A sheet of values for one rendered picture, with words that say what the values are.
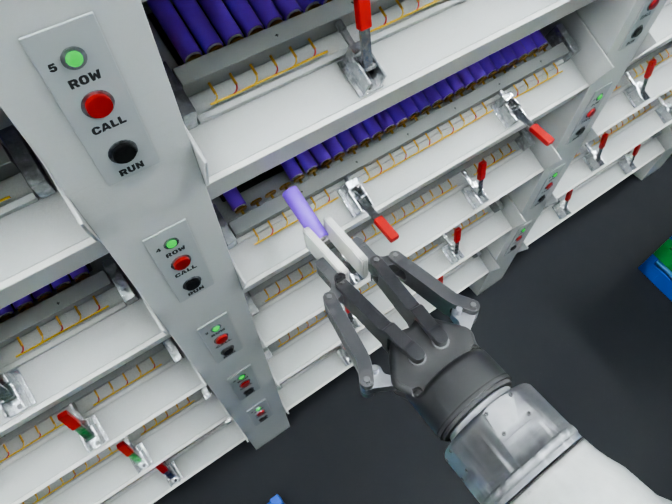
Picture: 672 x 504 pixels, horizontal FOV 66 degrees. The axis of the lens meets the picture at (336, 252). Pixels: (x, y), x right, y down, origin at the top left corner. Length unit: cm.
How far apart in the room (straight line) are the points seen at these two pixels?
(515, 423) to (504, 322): 106
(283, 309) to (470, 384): 45
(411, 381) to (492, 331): 101
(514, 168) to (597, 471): 69
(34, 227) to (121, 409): 40
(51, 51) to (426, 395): 34
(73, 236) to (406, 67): 34
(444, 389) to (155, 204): 27
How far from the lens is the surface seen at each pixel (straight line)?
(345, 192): 65
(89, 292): 60
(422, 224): 88
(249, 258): 62
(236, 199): 62
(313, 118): 48
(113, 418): 81
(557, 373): 145
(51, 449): 83
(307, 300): 81
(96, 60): 34
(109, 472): 100
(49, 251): 45
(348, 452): 129
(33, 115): 36
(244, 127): 47
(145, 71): 36
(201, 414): 98
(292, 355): 98
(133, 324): 62
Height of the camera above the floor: 127
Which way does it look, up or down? 59 degrees down
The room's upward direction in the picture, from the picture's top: straight up
